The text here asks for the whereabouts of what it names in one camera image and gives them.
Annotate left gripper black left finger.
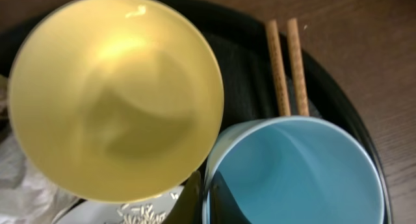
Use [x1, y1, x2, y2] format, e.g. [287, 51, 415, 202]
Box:
[162, 171, 202, 224]

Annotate crumpled white tissue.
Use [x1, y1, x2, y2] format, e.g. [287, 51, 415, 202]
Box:
[0, 75, 79, 224]

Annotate blue plastic cup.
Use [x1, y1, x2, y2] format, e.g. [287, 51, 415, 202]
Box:
[204, 116, 385, 223]

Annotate grey plate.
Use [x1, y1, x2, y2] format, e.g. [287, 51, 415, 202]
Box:
[56, 185, 183, 224]

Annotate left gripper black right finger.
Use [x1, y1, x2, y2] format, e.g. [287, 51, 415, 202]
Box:
[208, 171, 250, 224]

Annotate wooden chopstick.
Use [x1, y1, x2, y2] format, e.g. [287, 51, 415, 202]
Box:
[287, 18, 309, 116]
[265, 19, 291, 116]

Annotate yellow plastic bowl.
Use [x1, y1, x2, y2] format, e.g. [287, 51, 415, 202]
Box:
[8, 0, 224, 203]

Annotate food scraps on plate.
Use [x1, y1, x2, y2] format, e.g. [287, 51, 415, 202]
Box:
[116, 192, 180, 224]

